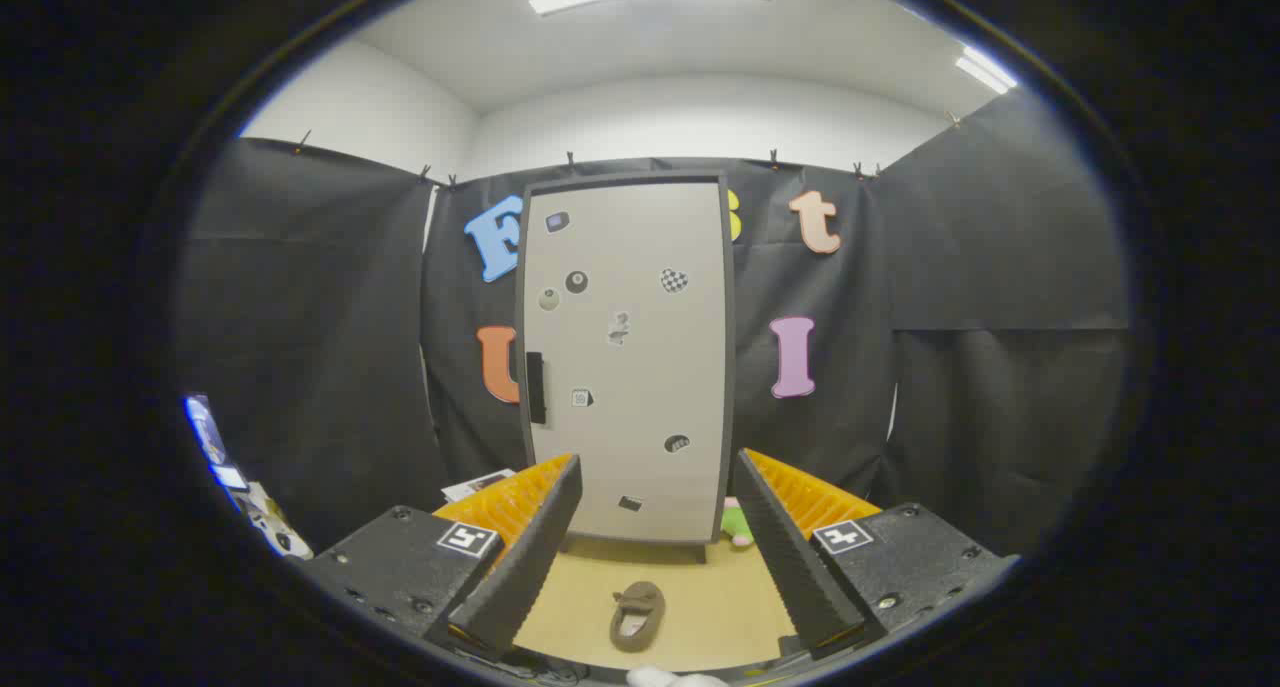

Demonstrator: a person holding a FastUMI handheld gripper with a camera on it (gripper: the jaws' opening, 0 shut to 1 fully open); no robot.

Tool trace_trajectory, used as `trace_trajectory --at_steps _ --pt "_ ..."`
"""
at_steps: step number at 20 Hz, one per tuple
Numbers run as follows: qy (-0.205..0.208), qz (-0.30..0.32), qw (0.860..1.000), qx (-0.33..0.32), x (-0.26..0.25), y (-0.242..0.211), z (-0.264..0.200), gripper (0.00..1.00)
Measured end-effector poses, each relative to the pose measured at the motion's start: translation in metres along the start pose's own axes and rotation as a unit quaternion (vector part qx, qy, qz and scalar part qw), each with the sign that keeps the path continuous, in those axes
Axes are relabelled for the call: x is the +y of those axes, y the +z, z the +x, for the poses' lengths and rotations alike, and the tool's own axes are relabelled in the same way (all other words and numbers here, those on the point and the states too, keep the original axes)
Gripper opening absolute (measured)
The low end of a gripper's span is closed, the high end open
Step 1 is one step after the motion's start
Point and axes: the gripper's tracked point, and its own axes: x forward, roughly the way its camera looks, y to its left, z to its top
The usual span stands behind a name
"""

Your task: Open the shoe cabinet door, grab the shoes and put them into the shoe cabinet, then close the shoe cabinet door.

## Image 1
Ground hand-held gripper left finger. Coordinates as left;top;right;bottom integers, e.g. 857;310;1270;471
300;454;584;663

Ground white book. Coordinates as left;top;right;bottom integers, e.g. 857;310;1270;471
442;468;518;503

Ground brown fuzzy slipper shoe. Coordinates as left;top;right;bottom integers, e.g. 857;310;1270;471
610;581;667;654

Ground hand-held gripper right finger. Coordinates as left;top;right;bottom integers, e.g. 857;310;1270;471
733;448;1021;661

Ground black backdrop cloth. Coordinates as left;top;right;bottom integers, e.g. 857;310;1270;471
175;87;1131;558

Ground dark grey shoe cabinet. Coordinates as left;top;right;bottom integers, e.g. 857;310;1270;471
515;172;738;563

